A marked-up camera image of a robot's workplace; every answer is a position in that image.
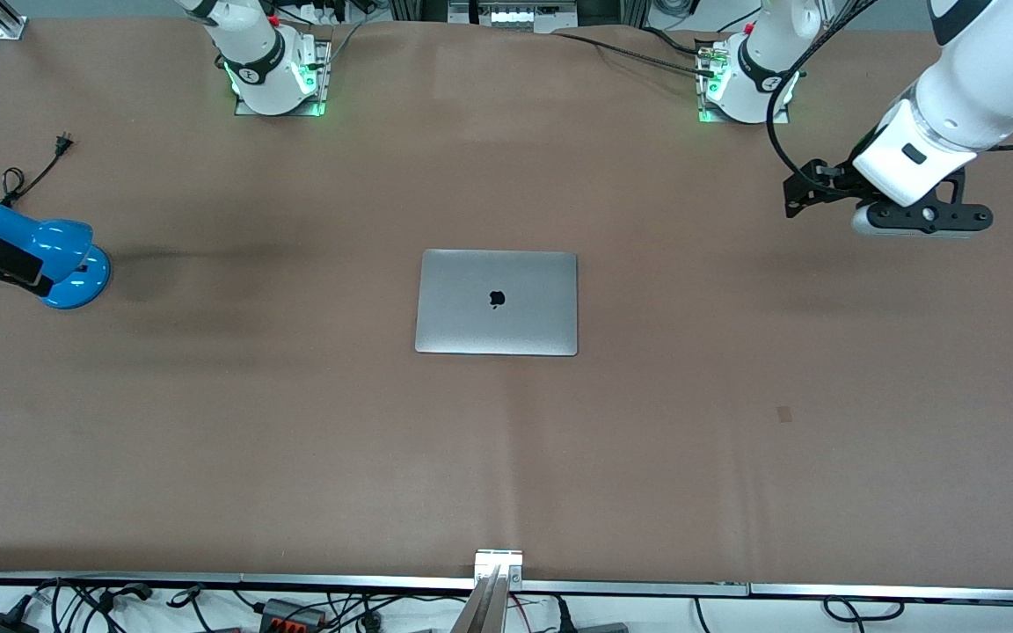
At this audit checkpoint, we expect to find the grey laptop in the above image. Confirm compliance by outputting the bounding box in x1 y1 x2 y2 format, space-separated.
414 249 579 358

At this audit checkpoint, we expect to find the blue desk lamp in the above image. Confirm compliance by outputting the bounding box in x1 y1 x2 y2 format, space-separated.
0 204 112 310

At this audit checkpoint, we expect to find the brown table mat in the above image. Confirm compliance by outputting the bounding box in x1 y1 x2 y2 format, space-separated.
0 18 1013 590

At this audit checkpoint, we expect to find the white power strip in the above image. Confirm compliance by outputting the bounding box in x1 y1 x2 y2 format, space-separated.
449 0 579 33

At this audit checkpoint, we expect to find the black orange connector box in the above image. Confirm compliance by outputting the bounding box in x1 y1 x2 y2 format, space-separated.
259 598 329 632

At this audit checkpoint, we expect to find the aluminium profile bar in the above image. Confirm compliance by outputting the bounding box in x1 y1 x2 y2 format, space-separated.
449 549 525 633

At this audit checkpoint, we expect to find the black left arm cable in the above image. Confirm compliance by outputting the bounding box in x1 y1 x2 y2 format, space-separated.
766 0 877 199

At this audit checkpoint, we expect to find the black lamp power cable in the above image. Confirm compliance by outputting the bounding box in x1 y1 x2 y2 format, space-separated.
0 132 77 207

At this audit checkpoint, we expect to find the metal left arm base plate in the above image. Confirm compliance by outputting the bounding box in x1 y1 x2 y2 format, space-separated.
696 35 793 125

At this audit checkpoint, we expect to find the black cable on mat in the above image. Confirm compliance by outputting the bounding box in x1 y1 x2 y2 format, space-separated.
550 31 718 76

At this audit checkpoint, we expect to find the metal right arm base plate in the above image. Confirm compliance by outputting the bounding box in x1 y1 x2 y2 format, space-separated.
234 37 332 118

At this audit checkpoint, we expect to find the aluminium table edge rail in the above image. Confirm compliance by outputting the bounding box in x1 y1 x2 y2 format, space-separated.
0 571 1013 608

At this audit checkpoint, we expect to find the black looped floor cable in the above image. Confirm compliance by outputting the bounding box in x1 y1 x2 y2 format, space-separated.
823 596 905 627

